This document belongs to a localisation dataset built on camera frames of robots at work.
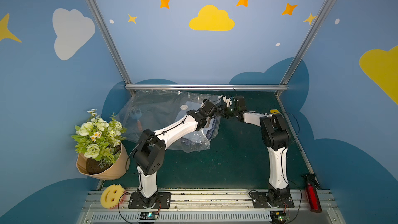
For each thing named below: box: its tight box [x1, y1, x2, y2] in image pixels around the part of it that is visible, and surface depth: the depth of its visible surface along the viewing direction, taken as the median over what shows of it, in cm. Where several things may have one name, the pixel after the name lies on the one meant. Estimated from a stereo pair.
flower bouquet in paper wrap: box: [70, 109, 131, 181], surface depth 67 cm
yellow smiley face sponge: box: [100, 184, 125, 209], surface depth 74 cm
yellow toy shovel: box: [269, 108, 281, 115], surface depth 113 cm
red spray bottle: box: [301, 173, 323, 214], surface depth 76 cm
